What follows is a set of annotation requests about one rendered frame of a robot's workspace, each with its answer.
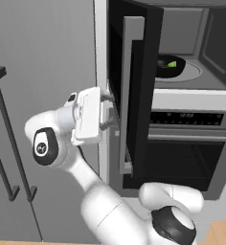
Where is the steel built-in oven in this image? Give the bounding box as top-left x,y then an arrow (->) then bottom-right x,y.
104,109 -> 226,201

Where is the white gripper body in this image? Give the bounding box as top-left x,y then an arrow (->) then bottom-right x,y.
70,86 -> 104,146

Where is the grey fridge door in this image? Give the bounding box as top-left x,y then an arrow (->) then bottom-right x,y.
0,0 -> 102,245
0,80 -> 42,243

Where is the black fridge door handle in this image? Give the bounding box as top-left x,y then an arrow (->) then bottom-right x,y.
0,132 -> 21,202
0,65 -> 38,203

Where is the black microwave door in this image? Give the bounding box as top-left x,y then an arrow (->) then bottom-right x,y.
107,0 -> 165,189

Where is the grey oven door handle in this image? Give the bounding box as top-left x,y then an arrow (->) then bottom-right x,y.
147,133 -> 226,143

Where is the grey microwave door handle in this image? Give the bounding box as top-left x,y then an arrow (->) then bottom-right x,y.
118,15 -> 146,176

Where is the grey microwave oven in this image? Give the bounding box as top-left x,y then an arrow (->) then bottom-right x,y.
95,0 -> 226,113

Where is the black bowl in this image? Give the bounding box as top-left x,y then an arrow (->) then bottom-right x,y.
155,54 -> 187,79

